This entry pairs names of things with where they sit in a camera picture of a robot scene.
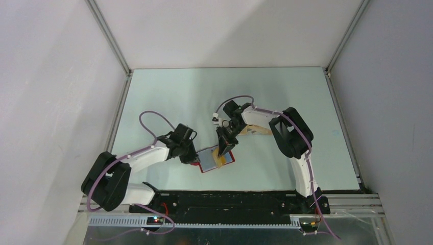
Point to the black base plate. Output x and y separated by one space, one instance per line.
288 201

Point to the left aluminium frame post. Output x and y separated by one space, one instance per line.
109 36

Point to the aluminium front rail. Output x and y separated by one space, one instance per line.
355 205

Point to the right aluminium frame post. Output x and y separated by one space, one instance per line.
347 34

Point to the red leather card holder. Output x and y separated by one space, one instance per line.
208 159

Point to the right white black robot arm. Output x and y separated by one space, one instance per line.
291 133

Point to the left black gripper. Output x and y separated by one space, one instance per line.
193 157

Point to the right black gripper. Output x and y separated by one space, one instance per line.
223 139

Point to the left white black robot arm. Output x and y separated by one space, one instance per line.
108 181

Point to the grey slotted cable duct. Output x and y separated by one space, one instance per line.
145 222

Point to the aluminium frame post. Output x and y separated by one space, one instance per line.
109 36
347 34

